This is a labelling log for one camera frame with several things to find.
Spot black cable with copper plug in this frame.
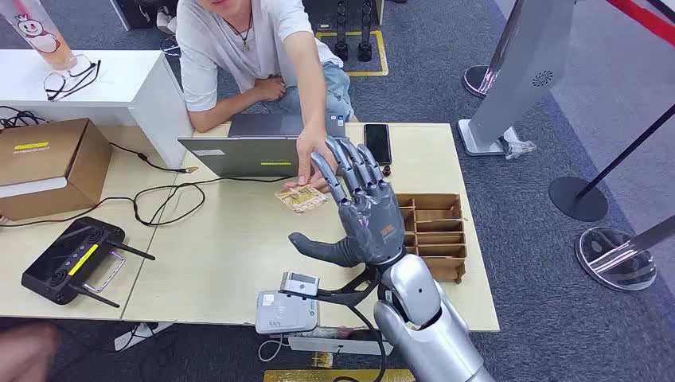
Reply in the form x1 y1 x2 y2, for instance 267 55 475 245
109 142 200 175

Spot long white power strip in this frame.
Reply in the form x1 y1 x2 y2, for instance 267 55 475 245
287 336 395 357

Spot brown cardboard box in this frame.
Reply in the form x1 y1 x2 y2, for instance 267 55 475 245
0 118 113 222

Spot black controller with antennas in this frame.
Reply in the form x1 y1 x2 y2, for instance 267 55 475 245
21 216 157 310

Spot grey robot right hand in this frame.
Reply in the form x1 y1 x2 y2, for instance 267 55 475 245
288 135 406 269

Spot red barrier belt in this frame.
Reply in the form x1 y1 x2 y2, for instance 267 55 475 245
606 0 675 48

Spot chrome stanchion post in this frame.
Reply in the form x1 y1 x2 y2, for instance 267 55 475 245
462 0 529 99
575 215 675 293

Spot wooden card organizer box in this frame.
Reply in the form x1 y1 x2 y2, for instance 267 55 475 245
394 193 468 284

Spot white cabinet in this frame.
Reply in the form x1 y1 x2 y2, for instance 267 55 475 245
0 49 193 170

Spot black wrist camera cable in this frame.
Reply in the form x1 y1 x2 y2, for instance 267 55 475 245
332 302 388 382

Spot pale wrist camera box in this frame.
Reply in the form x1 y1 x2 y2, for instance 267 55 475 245
279 271 321 298

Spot snowman-print drink cup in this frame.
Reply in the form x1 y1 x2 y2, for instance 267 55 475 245
0 0 93 77

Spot black-framed eyeglasses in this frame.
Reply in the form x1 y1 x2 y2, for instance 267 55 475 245
43 59 102 102

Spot black upright stand post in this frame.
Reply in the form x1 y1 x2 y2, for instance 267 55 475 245
334 0 350 63
357 0 374 63

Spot black smartphone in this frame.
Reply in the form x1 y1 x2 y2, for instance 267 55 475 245
363 123 393 166

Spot long black looped cable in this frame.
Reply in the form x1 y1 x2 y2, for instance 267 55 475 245
0 175 292 228

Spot white card reader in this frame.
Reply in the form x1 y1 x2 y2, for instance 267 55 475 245
256 290 319 335

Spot silver kiosk stand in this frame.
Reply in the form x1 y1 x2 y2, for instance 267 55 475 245
457 0 577 158

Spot person's right hand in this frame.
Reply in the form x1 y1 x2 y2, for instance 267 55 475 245
254 75 287 103

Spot blurred pink object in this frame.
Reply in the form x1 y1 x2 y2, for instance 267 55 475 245
0 322 60 382

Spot clear plastic bag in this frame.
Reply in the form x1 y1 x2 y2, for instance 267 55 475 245
495 126 538 161

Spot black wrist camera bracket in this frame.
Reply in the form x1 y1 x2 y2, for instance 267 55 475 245
295 266 382 308

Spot person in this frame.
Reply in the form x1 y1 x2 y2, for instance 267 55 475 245
175 0 360 193

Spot black stanchion post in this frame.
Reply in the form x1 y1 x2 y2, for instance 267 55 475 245
548 103 675 223

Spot grey laptop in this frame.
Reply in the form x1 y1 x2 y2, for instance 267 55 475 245
178 113 350 178

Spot white reader cable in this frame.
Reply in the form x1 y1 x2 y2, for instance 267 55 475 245
257 333 290 364

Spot person's left hand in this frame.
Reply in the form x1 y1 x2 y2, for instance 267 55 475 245
282 127 338 193

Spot black cable bundle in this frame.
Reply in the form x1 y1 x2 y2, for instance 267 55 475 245
0 105 49 131

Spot dark metal stool frame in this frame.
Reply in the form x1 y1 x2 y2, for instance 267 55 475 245
159 35 183 58

